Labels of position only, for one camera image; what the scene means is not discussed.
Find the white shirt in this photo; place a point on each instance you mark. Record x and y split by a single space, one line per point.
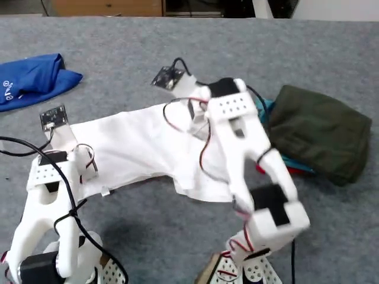
139 142

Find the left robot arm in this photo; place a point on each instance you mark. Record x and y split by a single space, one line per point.
44 207

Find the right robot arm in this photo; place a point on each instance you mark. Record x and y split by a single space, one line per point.
237 124

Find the teal folded shirt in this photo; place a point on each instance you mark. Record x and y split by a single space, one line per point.
291 162

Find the olive green folded shirt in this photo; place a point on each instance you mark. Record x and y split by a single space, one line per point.
319 130

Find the wooden cabinet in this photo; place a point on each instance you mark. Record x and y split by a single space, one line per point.
109 7

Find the blue shirt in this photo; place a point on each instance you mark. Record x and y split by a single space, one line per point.
32 80

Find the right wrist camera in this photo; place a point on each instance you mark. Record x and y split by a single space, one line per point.
167 77

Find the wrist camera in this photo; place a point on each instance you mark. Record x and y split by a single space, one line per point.
54 116
167 77

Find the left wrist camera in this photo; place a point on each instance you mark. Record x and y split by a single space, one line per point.
54 116

